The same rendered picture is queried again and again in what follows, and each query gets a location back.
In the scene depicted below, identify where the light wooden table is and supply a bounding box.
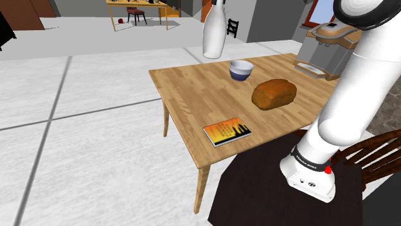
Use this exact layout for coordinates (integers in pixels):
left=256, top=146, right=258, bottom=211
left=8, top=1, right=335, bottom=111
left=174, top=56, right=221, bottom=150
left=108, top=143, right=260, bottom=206
left=148, top=53, right=341, bottom=216

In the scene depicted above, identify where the orange and black book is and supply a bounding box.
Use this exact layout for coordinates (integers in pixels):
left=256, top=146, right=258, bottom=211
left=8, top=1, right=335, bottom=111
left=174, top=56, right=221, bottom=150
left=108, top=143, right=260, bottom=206
left=202, top=117, right=253, bottom=148

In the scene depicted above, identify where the white and blue bowl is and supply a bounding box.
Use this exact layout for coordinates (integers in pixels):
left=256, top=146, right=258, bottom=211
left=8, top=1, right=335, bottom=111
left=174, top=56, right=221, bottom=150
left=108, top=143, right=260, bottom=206
left=229, top=60, right=255, bottom=82

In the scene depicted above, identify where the brown bread loaf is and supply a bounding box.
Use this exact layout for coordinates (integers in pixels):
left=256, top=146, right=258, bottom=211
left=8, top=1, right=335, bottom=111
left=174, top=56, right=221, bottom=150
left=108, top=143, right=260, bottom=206
left=251, top=78, right=298, bottom=111

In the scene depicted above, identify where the black slatted chair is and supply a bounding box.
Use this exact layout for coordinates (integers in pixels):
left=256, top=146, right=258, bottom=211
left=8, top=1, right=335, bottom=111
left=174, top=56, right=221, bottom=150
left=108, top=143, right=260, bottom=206
left=226, top=18, right=240, bottom=39

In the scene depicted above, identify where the dark robot stand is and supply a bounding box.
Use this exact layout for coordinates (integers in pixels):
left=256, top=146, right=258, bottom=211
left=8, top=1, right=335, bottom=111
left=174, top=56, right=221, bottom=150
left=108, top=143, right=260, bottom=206
left=208, top=130, right=401, bottom=226

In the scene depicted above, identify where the dark red chair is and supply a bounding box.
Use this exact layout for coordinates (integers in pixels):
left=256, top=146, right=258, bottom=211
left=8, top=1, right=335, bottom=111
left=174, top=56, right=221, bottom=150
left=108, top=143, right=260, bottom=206
left=126, top=6, right=148, bottom=27

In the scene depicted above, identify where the yellow wooden desk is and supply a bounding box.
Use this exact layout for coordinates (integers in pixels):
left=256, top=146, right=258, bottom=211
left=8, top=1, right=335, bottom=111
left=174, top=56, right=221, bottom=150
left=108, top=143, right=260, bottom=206
left=105, top=0, right=169, bottom=32

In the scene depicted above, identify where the grey and tan coffee machine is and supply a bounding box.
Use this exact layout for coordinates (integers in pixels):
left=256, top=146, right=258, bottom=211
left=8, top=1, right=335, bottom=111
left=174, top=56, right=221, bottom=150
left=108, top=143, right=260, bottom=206
left=292, top=21, right=363, bottom=82

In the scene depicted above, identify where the red framed window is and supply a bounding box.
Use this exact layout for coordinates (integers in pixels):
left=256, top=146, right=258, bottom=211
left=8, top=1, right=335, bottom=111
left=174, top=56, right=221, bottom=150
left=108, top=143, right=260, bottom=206
left=301, top=0, right=337, bottom=30

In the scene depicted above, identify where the dark brown wooden chair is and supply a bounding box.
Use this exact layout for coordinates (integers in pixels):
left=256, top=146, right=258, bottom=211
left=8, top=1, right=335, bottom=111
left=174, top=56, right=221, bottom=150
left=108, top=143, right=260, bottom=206
left=292, top=128, right=401, bottom=193

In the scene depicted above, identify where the brown wooden cabinet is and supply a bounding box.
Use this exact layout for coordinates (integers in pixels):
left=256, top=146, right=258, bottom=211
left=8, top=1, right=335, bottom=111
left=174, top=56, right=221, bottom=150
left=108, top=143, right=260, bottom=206
left=0, top=0, right=57, bottom=31

